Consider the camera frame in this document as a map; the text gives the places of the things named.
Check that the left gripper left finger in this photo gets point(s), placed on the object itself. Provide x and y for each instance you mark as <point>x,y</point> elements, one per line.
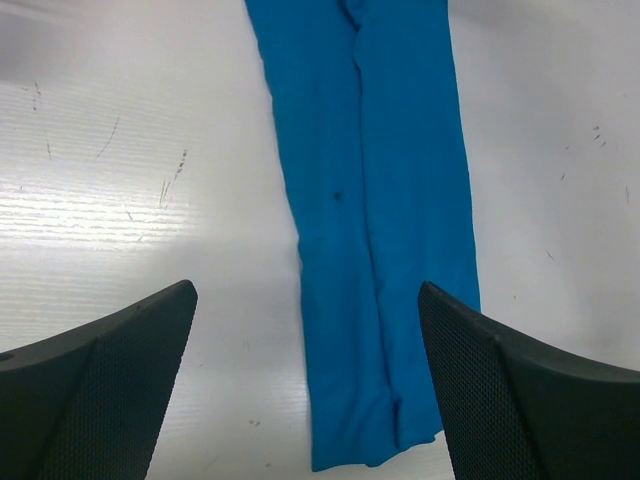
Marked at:
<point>89,403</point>

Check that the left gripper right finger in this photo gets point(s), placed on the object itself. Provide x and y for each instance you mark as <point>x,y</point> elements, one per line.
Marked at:
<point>513,407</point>

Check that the blue t shirt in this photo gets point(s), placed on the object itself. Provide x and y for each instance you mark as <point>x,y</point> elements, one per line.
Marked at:
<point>370,141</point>

